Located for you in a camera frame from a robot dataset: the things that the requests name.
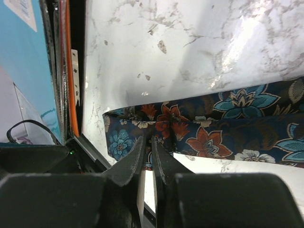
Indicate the floral navy necktie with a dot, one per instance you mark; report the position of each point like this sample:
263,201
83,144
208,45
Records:
263,123

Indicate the teal book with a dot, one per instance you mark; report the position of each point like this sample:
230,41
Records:
33,52

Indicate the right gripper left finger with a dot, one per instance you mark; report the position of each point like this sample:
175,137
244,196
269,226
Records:
111,199

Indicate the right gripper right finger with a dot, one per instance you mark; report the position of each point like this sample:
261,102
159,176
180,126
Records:
184,199

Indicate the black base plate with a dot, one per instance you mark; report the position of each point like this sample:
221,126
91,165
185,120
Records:
77,157

